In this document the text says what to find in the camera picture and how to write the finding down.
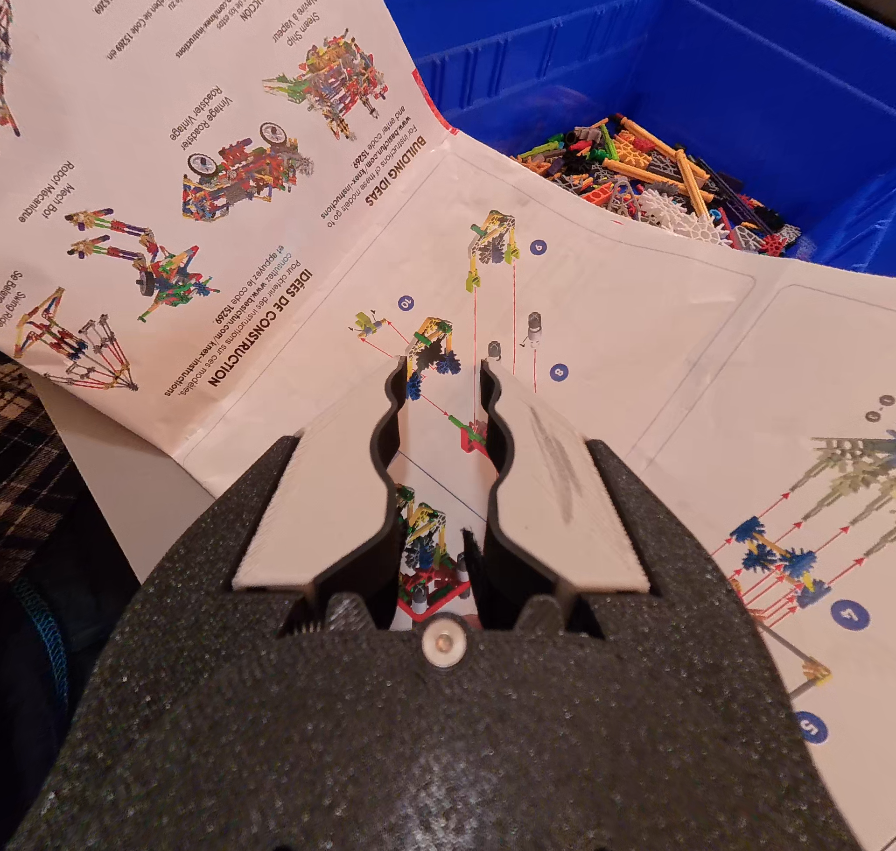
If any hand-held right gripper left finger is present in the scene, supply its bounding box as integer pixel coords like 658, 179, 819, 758
231, 355, 410, 617

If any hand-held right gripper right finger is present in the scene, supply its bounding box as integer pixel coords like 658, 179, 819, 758
462, 359, 652, 621

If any toy building instruction booklet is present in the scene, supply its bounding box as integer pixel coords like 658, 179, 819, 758
0, 0, 896, 796

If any person's plaid shirt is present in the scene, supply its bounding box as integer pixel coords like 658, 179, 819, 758
0, 354, 141, 586

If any dark cloth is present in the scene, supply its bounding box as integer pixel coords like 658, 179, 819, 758
0, 571, 141, 796

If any pile of colourful toy pieces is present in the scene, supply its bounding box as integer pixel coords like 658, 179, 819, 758
514, 114, 806, 258

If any blue plastic parts bin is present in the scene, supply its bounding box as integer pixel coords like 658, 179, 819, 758
374, 0, 896, 278

